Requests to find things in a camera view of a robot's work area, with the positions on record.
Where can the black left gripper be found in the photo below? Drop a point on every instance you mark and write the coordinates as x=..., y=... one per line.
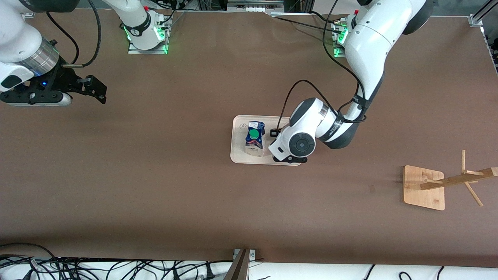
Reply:
x=274, y=133

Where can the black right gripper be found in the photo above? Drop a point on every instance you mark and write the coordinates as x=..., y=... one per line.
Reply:
x=66, y=79

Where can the blue milk carton green cap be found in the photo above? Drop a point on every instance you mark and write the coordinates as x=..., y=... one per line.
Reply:
x=255, y=146

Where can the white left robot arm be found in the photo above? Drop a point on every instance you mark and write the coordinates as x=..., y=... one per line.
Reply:
x=369, y=39

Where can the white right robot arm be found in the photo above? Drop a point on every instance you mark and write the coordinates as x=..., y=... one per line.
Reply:
x=15, y=39

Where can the cream rabbit print tray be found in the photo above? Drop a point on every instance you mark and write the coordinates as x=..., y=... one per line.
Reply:
x=237, y=144

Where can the grey metal box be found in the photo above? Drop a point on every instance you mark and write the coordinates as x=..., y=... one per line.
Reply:
x=255, y=6

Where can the grey aluminium strut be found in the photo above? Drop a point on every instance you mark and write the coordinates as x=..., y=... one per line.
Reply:
x=239, y=268

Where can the black power plug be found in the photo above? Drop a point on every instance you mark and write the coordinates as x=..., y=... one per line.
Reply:
x=210, y=274

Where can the wooden mug stand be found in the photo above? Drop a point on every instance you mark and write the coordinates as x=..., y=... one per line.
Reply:
x=422, y=194

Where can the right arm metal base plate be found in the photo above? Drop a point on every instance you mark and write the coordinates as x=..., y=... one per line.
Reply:
x=148, y=51

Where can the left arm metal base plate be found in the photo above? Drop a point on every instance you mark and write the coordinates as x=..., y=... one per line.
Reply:
x=339, y=55

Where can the silver metal bracket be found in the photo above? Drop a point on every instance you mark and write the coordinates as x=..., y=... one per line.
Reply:
x=253, y=254

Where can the silver table corner bracket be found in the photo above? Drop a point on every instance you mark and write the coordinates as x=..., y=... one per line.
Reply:
x=475, y=20

